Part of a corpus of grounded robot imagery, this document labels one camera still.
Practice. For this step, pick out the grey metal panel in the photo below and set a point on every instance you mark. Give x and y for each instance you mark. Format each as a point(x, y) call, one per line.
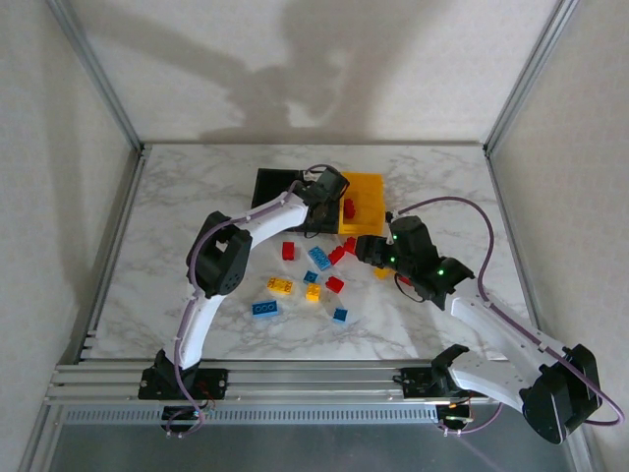
point(314, 452)

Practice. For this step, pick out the black container with blue bricks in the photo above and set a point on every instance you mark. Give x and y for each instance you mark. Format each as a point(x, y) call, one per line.
point(335, 227)

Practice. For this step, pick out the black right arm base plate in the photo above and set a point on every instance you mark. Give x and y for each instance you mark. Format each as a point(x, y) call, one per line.
point(417, 383)

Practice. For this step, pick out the small yellow lego brick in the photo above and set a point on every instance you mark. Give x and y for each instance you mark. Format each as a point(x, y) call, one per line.
point(313, 292)

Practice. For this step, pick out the long yellow lego brick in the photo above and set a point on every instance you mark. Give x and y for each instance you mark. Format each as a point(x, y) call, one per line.
point(280, 286)

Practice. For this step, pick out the small blue lego brick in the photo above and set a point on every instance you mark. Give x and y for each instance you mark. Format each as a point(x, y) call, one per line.
point(340, 314)
point(310, 277)

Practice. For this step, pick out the long blue lego brick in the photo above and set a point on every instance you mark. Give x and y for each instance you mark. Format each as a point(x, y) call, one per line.
point(319, 258)

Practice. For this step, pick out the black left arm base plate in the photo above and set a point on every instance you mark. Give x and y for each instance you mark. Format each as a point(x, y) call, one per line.
point(216, 381)

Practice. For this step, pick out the aluminium frame post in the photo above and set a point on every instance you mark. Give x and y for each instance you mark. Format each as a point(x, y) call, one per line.
point(97, 74)
point(527, 74)

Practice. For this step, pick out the blue three-stud lego brick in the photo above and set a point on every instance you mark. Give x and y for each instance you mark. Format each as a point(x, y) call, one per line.
point(265, 308)

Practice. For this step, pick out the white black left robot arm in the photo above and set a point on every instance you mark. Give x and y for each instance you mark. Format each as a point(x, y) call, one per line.
point(196, 324)

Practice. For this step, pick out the aluminium side rail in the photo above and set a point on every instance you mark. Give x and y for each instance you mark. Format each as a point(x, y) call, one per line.
point(114, 246)
point(517, 246)

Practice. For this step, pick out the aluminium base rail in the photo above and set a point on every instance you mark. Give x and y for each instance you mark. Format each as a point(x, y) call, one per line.
point(314, 381)

